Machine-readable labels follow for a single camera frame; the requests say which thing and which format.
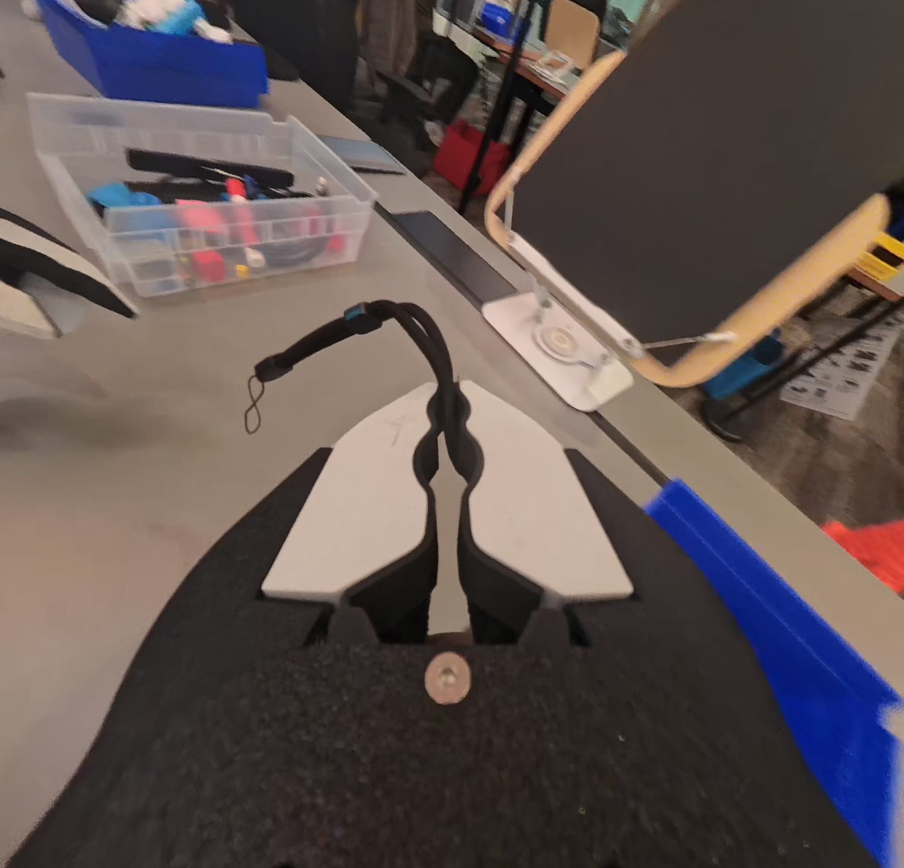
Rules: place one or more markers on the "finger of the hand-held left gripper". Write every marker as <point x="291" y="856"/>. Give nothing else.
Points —
<point x="28" y="229"/>
<point x="35" y="310"/>

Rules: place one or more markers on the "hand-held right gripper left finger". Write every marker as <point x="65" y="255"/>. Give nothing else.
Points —
<point x="353" y="508"/>

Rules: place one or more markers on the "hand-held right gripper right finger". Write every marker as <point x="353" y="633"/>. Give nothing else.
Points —
<point x="537" y="515"/>

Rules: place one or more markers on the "clear plastic organizer tray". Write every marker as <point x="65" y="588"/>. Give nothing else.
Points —
<point x="70" y="123"/>

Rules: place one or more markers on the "red whiteboard marker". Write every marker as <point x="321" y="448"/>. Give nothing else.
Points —
<point x="244" y="222"/>

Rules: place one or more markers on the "blue plastic storage bin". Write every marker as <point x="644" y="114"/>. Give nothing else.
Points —
<point x="777" y="635"/>

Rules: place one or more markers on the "grey desk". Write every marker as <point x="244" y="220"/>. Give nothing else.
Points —
<point x="176" y="529"/>

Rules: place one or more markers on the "pink plastic block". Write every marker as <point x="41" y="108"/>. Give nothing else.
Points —
<point x="196" y="215"/>

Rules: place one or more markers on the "blue plastic parts bin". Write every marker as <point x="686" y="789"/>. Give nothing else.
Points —
<point x="162" y="70"/>

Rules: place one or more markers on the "blue box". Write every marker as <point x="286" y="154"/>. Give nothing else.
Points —
<point x="741" y="367"/>

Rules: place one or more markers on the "printed paper sheets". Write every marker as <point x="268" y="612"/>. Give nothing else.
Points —
<point x="837" y="374"/>

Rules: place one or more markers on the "red crate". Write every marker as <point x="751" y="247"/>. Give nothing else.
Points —
<point x="869" y="557"/>

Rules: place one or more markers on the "black jacket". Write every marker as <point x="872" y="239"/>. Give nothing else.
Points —
<point x="296" y="28"/>

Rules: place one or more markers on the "red bag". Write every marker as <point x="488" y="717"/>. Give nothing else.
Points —
<point x="466" y="158"/>

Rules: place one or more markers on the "brown jacket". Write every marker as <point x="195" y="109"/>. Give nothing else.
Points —
<point x="388" y="21"/>

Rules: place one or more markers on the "yellow storage bins row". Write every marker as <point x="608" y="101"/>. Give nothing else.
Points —
<point x="883" y="257"/>

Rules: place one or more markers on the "black tripod stand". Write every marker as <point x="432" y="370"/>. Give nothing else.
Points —
<point x="506" y="84"/>

